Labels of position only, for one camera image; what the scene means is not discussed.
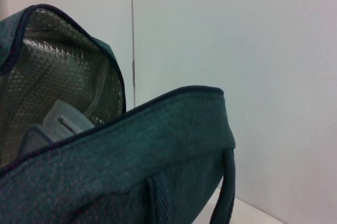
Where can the dark teal insulated lunch bag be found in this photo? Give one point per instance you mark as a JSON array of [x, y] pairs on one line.
[[147, 160]]

